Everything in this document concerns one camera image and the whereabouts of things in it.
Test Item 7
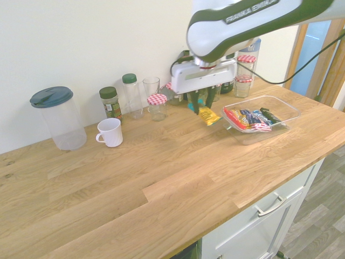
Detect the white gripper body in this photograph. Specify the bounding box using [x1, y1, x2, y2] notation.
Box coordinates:
[169, 58, 238, 96]

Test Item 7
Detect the tall drinking glass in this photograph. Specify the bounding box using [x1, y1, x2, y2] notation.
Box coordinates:
[142, 77, 161, 106]

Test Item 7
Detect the white cabinet drawer with handle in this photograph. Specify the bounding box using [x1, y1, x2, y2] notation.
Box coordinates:
[201, 158, 326, 259]

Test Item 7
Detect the clear plastic container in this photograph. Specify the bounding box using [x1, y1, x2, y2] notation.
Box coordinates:
[220, 94, 302, 146]

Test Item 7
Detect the labelled spice jar dark lid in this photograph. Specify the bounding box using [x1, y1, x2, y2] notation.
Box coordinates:
[99, 86, 123, 125]

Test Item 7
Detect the clear bottle green lid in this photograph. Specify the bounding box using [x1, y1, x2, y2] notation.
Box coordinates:
[121, 73, 144, 120]

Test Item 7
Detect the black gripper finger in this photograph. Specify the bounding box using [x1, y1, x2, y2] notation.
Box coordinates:
[188, 91, 202, 116]
[206, 86, 217, 108]

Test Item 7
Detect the yellow protein bar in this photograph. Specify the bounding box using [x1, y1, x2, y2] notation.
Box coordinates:
[188, 99, 223, 127]

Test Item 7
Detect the silver bar drawer handle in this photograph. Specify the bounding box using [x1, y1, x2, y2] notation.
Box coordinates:
[254, 195, 287, 218]

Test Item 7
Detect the dark green snack packet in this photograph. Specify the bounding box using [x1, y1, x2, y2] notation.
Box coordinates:
[259, 107, 287, 127]

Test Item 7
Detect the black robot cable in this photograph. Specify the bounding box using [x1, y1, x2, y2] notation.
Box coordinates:
[169, 33, 345, 85]

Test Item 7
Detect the wooden door frame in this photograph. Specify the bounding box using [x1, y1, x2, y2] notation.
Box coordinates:
[282, 18, 345, 110]

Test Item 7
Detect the red snack packet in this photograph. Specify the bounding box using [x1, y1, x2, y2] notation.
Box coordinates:
[223, 107, 250, 131]

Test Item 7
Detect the white ribbed mug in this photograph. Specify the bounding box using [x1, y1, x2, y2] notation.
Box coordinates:
[95, 118, 124, 148]

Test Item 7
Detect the clear pitcher blue lid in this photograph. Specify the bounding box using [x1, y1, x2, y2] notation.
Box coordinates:
[29, 86, 88, 151]

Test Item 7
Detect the blue snack packet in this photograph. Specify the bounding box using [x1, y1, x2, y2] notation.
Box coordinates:
[253, 109, 274, 126]

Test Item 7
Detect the striped potato chips bag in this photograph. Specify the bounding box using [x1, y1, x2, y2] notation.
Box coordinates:
[238, 108, 272, 133]

